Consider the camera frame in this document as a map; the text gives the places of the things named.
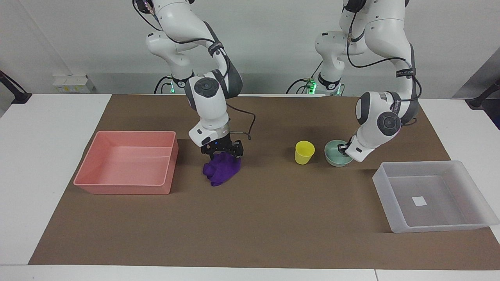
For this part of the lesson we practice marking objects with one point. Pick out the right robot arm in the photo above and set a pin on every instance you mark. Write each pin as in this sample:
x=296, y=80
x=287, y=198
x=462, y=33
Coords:
x=209, y=113

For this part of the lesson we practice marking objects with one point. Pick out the purple cloth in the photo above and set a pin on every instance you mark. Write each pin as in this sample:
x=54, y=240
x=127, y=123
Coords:
x=220, y=169

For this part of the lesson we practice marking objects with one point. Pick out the white wall socket box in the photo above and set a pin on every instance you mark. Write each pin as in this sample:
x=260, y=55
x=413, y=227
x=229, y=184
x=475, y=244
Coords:
x=72, y=84

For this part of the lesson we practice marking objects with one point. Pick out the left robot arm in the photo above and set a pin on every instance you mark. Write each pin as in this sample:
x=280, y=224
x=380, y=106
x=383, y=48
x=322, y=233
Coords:
x=377, y=125

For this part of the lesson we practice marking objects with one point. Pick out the yellow plastic cup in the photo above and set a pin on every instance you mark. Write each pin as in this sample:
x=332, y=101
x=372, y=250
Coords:
x=304, y=153

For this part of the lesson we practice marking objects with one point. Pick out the pink plastic bin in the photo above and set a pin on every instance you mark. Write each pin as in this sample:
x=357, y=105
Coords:
x=129, y=164

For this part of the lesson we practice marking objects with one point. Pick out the clear plastic bin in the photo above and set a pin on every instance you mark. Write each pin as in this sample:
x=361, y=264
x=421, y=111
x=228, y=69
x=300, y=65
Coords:
x=433, y=199

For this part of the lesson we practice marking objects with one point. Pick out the white square label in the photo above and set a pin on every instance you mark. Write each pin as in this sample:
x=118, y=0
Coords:
x=420, y=201

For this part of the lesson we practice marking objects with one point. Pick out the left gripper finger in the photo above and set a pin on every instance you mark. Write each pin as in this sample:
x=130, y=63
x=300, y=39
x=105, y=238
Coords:
x=342, y=148

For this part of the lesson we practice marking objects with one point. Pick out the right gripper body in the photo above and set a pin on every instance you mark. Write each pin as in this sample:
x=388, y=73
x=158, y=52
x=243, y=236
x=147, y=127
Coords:
x=219, y=146

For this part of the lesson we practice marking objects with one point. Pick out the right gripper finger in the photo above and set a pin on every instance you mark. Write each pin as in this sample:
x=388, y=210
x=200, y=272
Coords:
x=238, y=150
x=206, y=152

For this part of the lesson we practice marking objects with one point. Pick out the pale green bowl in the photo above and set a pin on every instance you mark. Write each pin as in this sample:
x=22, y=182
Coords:
x=334, y=156

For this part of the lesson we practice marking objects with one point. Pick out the black stand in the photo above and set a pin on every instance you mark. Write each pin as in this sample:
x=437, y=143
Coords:
x=13, y=89
x=482, y=97

